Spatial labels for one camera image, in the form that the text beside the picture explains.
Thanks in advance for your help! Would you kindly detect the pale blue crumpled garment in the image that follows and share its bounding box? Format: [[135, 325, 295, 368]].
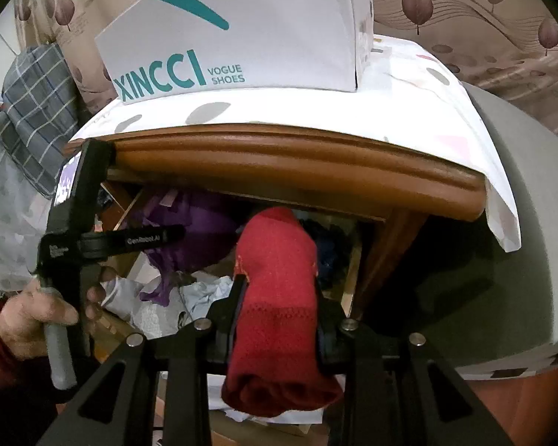
[[179, 275, 235, 330]]

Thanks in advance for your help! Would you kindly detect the leaf pattern curtain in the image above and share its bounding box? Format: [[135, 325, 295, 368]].
[[14, 0, 558, 145]]

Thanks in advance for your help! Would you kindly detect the white spotted bedsheet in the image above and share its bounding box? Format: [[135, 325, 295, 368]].
[[0, 149, 57, 293]]

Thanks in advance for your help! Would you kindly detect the red knit garment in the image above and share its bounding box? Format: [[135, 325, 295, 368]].
[[221, 207, 345, 419]]

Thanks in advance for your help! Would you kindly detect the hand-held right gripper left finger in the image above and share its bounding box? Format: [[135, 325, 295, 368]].
[[37, 274, 249, 446]]

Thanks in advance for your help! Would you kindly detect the white spotted nightstand cloth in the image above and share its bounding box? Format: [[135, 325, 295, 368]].
[[67, 35, 522, 254]]

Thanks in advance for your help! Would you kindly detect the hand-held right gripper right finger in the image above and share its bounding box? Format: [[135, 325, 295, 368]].
[[314, 281, 514, 446]]

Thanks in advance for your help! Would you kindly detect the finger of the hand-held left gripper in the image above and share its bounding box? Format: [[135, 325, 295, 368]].
[[79, 224, 187, 259]]

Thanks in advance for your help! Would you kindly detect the dark blue patterned garment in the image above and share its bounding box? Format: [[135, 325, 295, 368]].
[[302, 218, 349, 289]]

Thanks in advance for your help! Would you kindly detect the white striped garment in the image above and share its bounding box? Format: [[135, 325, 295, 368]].
[[101, 276, 182, 340]]

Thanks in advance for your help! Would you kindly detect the person's left hand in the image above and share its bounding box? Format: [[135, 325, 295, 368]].
[[0, 266, 118, 359]]

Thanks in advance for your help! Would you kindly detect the wooden nightstand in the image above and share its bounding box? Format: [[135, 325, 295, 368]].
[[65, 123, 489, 326]]

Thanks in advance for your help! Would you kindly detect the white shoe box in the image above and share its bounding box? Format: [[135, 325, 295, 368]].
[[94, 0, 375, 105]]

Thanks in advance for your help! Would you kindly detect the grey plaid cloth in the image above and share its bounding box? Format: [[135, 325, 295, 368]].
[[0, 44, 80, 196]]

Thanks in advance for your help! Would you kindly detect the purple garment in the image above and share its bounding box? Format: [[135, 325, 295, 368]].
[[121, 190, 243, 307]]

